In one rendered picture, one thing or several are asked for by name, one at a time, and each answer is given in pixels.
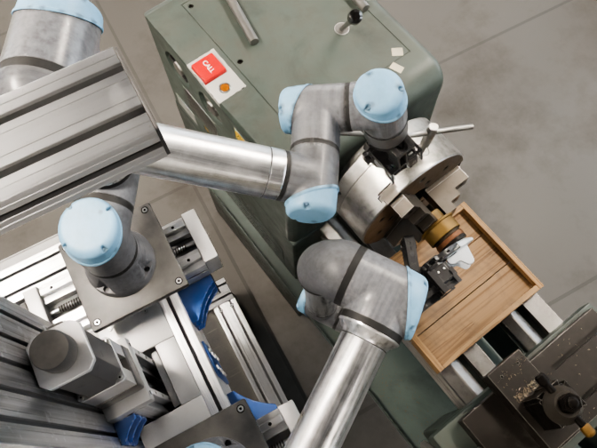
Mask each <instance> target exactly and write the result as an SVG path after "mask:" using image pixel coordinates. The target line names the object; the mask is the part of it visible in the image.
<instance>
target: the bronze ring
mask: <svg viewBox="0 0 597 448"><path fill-rule="evenodd" d="M431 213H432V214H433V215H434V216H435V217H436V218H437V219H438V220H437V221H436V222H435V223H434V224H433V225H432V226H431V227H430V228H429V229H428V230H427V231H424V232H425V233H424V234H423V235H422V236H421V239H422V240H426V241H427V242H428V243H429V244H430V245H431V247H432V248H435V247H436V248H437V249H436V250H437V251H438V253H440V252H442V251H443V250H445V249H446V248H448V247H449V246H451V245H452V244H454V243H455V242H457V241H459V240H461V239H463V238H465V237H466V233H465V232H464V231H463V230H462V228H459V226H460V225H459V223H458V222H457V221H456V220H455V219H454V218H453V217H452V213H451V212H448V213H447V214H445V215H444V214H443V213H442V212H441V211H440V210H439V209H434V210H433V211H431Z"/></svg>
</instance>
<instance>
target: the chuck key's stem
mask: <svg viewBox="0 0 597 448"><path fill-rule="evenodd" d="M438 129H439V126H438V124H436V123H430V124H429V125H428V127H427V129H426V130H427V133H428V135H427V136H423V138H422V140H421V141H420V147H421V148H422V150H423V153H425V150H426V148H428V147H429V146H430V144H431V142H432V141H433V139H434V136H435V134H436V133H437V131H438Z"/></svg>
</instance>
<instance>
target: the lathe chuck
mask: <svg viewBox="0 0 597 448"><path fill-rule="evenodd" d="M422 138H423V137H417V138H412V139H413V140H414V141H415V142H416V143H417V144H418V145H420V141H421V140H422ZM427 149H428V155H427V156H423V159H422V160H421V159H420V158H419V157H418V162H417V163H415V164H414V165H413V166H412V167H411V168H408V167H407V168H405V169H404V170H402V171H401V172H399V173H398V174H397V175H396V176H394V177H395V180H394V183H395V184H396V185H397V187H398V188H397V190H398V192H400V193H403V194H410V195H415V196H417V198H418V199H419V200H420V201H421V202H422V203H423V204H424V205H425V206H428V205H429V203H428V202H427V201H426V200H425V198H424V197H423V194H422V193H421V192H419V191H420V190H421V189H423V188H429V187H430V186H431V185H433V184H434V183H435V182H436V181H437V180H438V179H440V178H441V177H442V176H444V175H445V174H446V173H448V172H449V171H450V170H452V169H453V168H454V167H456V166H457V165H458V164H460V163H461V162H463V155H462V154H461V153H460V152H459V151H458V150H457V149H456V148H455V147H454V146H453V145H452V144H451V143H450V142H449V141H448V140H447V139H446V138H445V137H444V136H443V135H442V134H435V136H434V139H433V141H432V142H431V144H430V146H429V147H428V148H427ZM394 183H393V182H392V181H390V179H388V178H387V176H386V175H385V171H384V169H382V168H377V167H375V166H374V165H372V166H371V167H370V168H369V169H368V170H367V171H366V172H365V173H364V174H363V175H362V176H361V177H360V178H359V180H358V181H356V182H355V184H354V185H353V186H352V187H351V189H350V190H349V192H348V193H347V195H346V197H345V199H344V200H343V202H342V205H341V206H340V211H339V214H340V216H341V218H342V219H343V220H344V221H345V222H346V224H347V225H348V226H349V227H350V228H351V229H352V230H353V231H354V232H355V234H356V235H357V236H358V237H359V238H360V239H361V240H362V242H363V243H365V244H372V243H375V242H377V241H379V240H381V238H382V237H383V236H384V235H385V233H386V232H387V230H388V229H390V227H391V226H392V225H393V224H394V222H395V221H396V220H397V218H398V217H399V216H400V215H399V214H398V213H397V212H396V211H395V210H394V209H393V207H392V206H391V205H390V204H387V203H386V202H385V201H384V202H383V203H382V202H381V201H380V200H379V198H380V194H381V193H382V192H383V191H384V190H385V189H386V188H387V187H388V186H389V185H390V184H394Z"/></svg>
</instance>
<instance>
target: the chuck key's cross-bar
mask: <svg viewBox="0 0 597 448"><path fill-rule="evenodd" d="M473 128H474V125H473V124H464V125H458V126H451V127H445V128H439V129H438V131H437V133H436V134H442V133H448V132H460V131H466V130H472V129H473ZM408 134H409V136H410V137H411V138H417V137H423V136H427V135H428V133H427V131H420V132H408ZM340 136H364V134H363V133H362V132H361V131H353V132H341V133H340Z"/></svg>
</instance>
